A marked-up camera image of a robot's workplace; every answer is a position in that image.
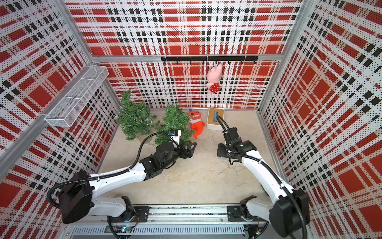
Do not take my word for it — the small christmas tree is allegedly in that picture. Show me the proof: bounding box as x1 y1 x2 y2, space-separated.
117 91 160 141
156 105 194 145

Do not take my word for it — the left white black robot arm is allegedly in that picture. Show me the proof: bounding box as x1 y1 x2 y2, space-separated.
47 130 197 224

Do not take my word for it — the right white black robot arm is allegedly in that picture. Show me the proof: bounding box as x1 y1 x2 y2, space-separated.
216 115 310 239

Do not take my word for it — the red shark plush toy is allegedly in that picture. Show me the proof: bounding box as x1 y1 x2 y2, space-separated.
189 109 206 139

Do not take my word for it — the white wooden tissue box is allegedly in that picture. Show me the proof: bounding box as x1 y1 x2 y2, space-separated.
207 108 224 131

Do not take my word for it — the pink pig plush toy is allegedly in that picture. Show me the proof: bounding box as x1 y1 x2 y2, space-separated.
206 63 223 94

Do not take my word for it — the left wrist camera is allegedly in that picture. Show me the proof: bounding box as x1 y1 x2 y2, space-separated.
168 130 182 148

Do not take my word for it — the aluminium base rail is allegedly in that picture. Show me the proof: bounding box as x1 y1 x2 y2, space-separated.
60 204 277 239

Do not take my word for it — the black hook rail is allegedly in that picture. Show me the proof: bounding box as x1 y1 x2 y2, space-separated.
161 55 259 64

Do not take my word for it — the white wire mesh shelf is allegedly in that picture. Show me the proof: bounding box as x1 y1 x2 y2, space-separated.
45 65 108 127

